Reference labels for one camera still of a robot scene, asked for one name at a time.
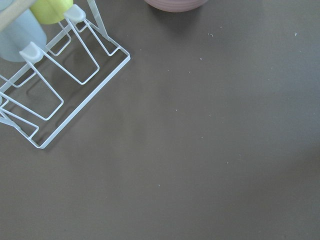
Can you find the pink bowl with ice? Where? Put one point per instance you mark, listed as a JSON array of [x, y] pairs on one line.
[[176, 6]]

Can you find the yellow cup on rack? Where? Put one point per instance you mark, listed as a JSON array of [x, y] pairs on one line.
[[50, 12]]

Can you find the grey-blue cup on rack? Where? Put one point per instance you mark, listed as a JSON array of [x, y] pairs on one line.
[[18, 35]]

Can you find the wooden stick on rack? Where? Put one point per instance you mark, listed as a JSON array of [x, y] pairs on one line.
[[13, 11]]

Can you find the white wire cup rack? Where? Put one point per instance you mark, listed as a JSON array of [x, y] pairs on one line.
[[40, 96]]

